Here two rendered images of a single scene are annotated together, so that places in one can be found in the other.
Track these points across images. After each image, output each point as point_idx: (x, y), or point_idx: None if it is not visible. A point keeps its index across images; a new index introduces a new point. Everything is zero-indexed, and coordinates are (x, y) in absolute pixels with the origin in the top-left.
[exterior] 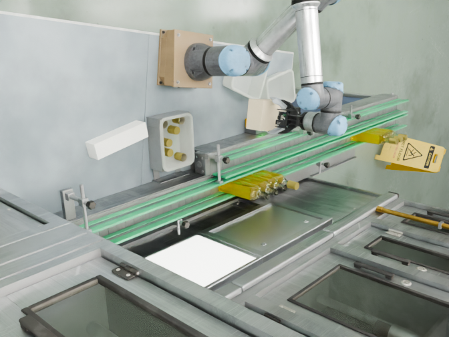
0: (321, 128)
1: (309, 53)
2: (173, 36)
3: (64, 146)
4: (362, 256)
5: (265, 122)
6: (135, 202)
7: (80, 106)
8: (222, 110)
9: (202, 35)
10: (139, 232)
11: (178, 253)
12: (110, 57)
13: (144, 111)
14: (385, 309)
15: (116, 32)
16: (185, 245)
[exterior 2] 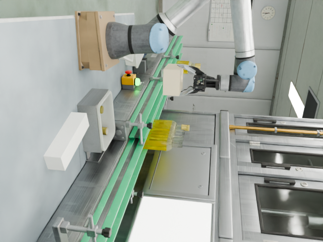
0: (238, 88)
1: (248, 31)
2: (97, 19)
3: (29, 171)
4: (263, 172)
5: (180, 87)
6: (100, 194)
7: (34, 120)
8: (111, 76)
9: (110, 13)
10: (118, 222)
11: (149, 223)
12: (48, 54)
13: (75, 100)
14: (318, 212)
15: (48, 23)
16: (146, 212)
